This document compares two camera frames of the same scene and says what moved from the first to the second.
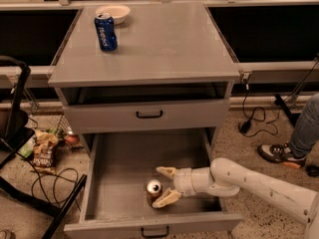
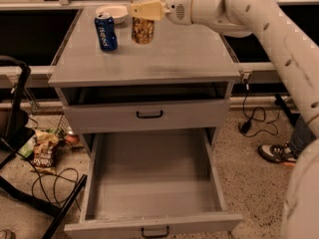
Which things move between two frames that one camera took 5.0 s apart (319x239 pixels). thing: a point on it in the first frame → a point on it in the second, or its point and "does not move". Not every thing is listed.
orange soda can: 154,189 → 143,29
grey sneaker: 279,152 does not move
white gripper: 182,181 → 176,6
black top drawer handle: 149,116 does not move
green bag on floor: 27,148 does not move
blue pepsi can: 106,31 does not move
